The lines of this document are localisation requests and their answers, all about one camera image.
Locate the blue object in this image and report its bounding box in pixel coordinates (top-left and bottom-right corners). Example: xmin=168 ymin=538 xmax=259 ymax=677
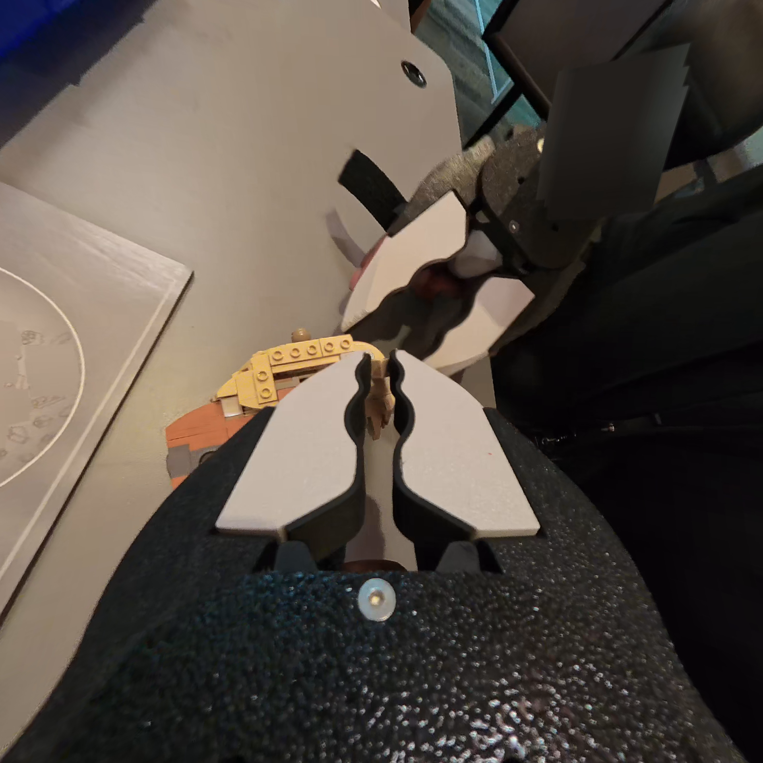
xmin=0 ymin=0 xmax=147 ymax=63

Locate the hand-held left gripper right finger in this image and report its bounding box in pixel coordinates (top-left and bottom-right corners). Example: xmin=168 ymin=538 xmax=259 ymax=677
xmin=389 ymin=351 xmax=541 ymax=568

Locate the tan and orange toy brick model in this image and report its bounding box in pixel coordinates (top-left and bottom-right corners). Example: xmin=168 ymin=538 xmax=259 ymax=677
xmin=165 ymin=326 xmax=394 ymax=491

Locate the grey instruction booklet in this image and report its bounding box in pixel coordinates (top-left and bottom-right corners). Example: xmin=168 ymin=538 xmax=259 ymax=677
xmin=0 ymin=182 xmax=194 ymax=624

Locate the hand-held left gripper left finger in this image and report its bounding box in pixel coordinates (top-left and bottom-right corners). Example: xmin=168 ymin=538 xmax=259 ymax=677
xmin=215 ymin=352 xmax=372 ymax=558

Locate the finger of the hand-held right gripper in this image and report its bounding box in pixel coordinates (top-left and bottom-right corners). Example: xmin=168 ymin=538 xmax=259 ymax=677
xmin=411 ymin=275 xmax=536 ymax=378
xmin=340 ymin=191 xmax=470 ymax=352

